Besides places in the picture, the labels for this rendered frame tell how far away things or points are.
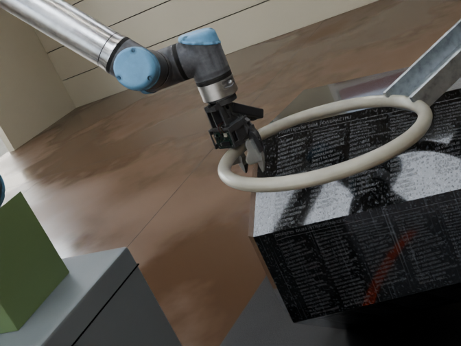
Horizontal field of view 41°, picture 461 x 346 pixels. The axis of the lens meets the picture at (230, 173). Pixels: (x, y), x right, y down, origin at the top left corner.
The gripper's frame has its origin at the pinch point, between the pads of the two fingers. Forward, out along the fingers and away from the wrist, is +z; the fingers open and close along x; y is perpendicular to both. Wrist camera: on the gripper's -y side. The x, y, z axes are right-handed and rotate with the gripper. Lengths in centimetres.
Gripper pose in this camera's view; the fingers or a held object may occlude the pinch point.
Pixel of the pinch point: (254, 166)
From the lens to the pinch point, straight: 157.1
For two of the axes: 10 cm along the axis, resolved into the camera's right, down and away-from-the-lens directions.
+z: 3.5, 8.8, 3.1
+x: 7.1, -0.3, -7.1
